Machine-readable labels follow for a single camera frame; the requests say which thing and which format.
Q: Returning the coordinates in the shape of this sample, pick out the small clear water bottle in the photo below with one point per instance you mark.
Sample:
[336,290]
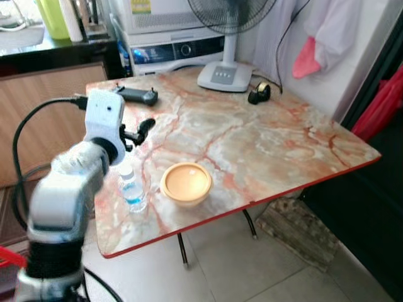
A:
[133,192]

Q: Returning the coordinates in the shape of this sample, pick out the beige plastic bowl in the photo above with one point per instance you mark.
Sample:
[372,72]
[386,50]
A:
[186,184]

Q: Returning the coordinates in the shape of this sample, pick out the black handheld controller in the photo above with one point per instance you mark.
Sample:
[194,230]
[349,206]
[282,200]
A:
[136,95]

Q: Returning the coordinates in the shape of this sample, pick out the white plastic bottle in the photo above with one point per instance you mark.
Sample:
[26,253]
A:
[71,22]

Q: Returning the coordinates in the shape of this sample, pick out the blue bottle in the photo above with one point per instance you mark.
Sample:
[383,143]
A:
[124,60]

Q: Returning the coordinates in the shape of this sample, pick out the black metal table leg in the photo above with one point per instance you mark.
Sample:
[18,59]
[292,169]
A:
[183,250]
[250,224]

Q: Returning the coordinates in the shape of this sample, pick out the white washing machine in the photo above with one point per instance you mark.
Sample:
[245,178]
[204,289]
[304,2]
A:
[164,50]

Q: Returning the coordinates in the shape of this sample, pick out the pink cloth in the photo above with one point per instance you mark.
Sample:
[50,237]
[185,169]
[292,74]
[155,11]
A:
[305,61]

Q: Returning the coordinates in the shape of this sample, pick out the green plastic container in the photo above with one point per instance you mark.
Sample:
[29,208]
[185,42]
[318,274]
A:
[51,19]

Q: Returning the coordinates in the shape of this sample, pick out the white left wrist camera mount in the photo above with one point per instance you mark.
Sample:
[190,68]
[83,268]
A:
[104,119]

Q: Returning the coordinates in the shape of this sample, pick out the brown patterned doormat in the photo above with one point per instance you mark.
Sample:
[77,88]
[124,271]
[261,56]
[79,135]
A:
[296,229]

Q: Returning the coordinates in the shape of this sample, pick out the red plastic object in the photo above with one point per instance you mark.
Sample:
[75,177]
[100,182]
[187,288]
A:
[9,257]

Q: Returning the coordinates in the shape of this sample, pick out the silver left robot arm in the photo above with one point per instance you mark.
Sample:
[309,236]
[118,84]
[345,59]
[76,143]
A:
[60,201]

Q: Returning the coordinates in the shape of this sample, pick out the wooden cabinet with black top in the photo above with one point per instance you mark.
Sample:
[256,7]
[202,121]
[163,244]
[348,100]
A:
[44,107]

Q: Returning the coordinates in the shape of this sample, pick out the white hanging garment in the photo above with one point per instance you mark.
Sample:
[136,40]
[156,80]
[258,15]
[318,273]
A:
[337,28]

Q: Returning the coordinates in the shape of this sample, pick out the red hanging bag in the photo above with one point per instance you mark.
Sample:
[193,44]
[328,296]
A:
[381,107]

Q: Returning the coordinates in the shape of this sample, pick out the white standing fan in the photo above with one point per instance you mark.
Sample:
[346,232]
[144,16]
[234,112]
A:
[225,75]

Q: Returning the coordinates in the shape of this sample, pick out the white plastic basin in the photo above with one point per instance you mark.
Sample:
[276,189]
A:
[22,36]

